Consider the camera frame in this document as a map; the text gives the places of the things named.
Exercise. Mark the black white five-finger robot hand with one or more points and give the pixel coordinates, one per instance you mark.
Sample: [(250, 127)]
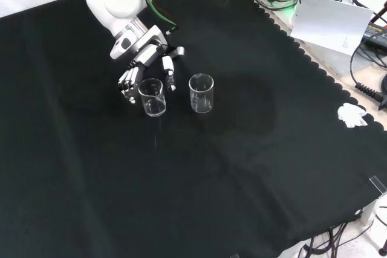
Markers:
[(148, 55)]

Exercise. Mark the clear glass beaker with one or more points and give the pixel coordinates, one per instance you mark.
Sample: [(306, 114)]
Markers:
[(155, 110), (201, 107)]

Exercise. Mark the black bench cloth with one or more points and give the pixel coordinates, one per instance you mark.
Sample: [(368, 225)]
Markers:
[(242, 179)]

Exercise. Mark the white paper board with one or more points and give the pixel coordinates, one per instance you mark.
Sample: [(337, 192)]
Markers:
[(329, 25)]

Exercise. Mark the crumpled white tissue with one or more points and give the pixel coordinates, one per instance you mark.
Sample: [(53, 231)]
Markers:
[(352, 116)]

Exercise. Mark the clear cloth clip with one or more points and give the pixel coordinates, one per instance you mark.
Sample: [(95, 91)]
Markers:
[(235, 256), (378, 185)]

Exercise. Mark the black power adapter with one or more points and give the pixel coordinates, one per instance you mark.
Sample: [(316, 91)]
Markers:
[(376, 33)]

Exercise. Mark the white bench post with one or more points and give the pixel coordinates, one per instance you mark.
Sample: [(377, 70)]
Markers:
[(368, 212)]

